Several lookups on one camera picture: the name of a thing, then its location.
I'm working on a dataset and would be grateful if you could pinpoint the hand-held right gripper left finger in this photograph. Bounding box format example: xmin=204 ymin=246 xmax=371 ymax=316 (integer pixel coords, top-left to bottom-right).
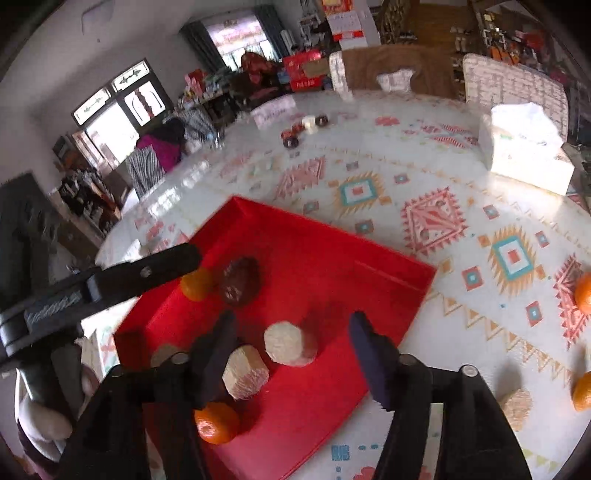
xmin=58 ymin=309 xmax=241 ymax=480

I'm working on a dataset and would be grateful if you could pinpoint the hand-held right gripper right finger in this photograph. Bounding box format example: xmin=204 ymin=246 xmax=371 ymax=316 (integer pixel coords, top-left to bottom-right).
xmin=348 ymin=311 xmax=534 ymax=480

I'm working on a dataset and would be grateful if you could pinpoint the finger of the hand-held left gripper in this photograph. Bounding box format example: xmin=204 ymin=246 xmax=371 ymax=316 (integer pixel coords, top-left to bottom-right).
xmin=88 ymin=242 xmax=203 ymax=304

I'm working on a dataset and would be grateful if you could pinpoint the corn cob piece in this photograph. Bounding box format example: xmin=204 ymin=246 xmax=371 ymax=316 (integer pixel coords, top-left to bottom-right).
xmin=499 ymin=388 xmax=534 ymax=432
xmin=222 ymin=344 xmax=271 ymax=401
xmin=263 ymin=322 xmax=319 ymax=367

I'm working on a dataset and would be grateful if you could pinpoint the orange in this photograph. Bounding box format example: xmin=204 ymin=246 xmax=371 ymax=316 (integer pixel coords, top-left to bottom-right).
xmin=180 ymin=268 xmax=215 ymax=303
xmin=194 ymin=401 xmax=241 ymax=446
xmin=571 ymin=371 xmax=591 ymax=413
xmin=574 ymin=272 xmax=591 ymax=315

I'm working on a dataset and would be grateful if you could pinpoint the large red date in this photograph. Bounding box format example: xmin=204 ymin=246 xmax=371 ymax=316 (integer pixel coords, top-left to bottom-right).
xmin=217 ymin=256 xmax=262 ymax=306

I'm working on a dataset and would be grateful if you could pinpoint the person's left hand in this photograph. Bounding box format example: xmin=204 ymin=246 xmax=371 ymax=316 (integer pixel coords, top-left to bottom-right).
xmin=14 ymin=367 xmax=100 ymax=462

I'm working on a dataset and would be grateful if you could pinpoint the shelf with goods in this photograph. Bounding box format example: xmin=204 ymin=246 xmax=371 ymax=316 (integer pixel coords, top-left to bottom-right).
xmin=48 ymin=134 xmax=134 ymax=241

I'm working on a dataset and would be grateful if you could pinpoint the dark grey blurred object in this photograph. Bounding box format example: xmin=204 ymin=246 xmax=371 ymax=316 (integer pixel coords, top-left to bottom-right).
xmin=0 ymin=173 xmax=63 ymax=296

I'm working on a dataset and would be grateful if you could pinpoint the striped cloth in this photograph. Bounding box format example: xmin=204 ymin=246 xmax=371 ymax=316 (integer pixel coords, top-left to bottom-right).
xmin=126 ymin=145 xmax=167 ymax=197

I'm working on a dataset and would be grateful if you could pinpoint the decorated pane window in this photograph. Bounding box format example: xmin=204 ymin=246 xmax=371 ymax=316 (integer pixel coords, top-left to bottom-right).
xmin=71 ymin=58 xmax=176 ymax=139

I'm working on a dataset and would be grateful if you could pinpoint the clear plastic bag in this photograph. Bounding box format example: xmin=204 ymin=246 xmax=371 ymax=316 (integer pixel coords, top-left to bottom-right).
xmin=250 ymin=96 xmax=296 ymax=129

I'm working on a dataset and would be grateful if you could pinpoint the red patterned cloth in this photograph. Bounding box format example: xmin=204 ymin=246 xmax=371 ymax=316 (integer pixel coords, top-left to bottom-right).
xmin=240 ymin=52 xmax=278 ymax=84

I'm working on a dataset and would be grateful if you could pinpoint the dark green curtain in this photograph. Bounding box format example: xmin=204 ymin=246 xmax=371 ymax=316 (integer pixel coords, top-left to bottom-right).
xmin=179 ymin=21 xmax=232 ymax=70
xmin=254 ymin=4 xmax=291 ymax=58

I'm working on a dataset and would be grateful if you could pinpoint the red gift box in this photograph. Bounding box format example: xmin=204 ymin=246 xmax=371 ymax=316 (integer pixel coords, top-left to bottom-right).
xmin=283 ymin=51 xmax=331 ymax=92

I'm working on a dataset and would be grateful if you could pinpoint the white tissue box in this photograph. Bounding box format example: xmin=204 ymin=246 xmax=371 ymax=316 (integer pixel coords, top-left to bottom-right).
xmin=478 ymin=102 xmax=575 ymax=195

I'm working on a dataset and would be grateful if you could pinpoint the white cloth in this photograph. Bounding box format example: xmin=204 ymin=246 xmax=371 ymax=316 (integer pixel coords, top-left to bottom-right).
xmin=376 ymin=68 xmax=414 ymax=93

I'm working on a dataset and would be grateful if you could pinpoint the brown covered chair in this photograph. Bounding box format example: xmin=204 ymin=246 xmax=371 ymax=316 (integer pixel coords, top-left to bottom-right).
xmin=329 ymin=45 xmax=462 ymax=100

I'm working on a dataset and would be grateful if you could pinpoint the white patterned chair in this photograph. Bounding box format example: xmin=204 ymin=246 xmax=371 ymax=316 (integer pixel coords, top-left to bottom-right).
xmin=462 ymin=53 xmax=570 ymax=139

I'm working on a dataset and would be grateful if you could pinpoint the red wall calendar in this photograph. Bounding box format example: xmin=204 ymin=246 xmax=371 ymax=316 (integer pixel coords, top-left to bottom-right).
xmin=321 ymin=0 xmax=370 ymax=49

